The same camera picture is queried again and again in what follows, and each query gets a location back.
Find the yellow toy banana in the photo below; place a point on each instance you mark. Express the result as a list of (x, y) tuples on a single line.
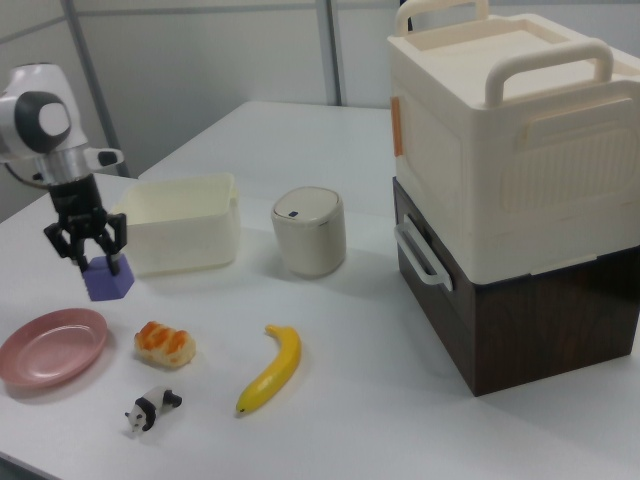
[(280, 365)]

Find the cream plastic tub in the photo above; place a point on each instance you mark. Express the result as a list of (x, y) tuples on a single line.
[(175, 240)]

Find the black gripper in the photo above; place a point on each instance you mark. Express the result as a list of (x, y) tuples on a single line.
[(77, 200)]

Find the small panda figurine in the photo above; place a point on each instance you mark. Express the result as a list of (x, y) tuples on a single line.
[(150, 407)]

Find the small white lidded bin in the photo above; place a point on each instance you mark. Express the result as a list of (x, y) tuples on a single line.
[(312, 240)]

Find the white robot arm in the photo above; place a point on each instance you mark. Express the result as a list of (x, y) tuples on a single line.
[(35, 105)]

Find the pink plate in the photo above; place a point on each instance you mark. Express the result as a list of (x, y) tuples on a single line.
[(50, 350)]

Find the orange latch strip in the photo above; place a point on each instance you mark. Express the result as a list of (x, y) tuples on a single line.
[(397, 127)]

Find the purple cube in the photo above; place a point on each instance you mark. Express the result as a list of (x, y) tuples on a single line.
[(107, 285)]

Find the dark brown wooden box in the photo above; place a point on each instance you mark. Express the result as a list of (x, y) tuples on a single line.
[(550, 330)]

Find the toy bread with orange glaze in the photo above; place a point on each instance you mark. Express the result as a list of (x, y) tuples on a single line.
[(165, 347)]

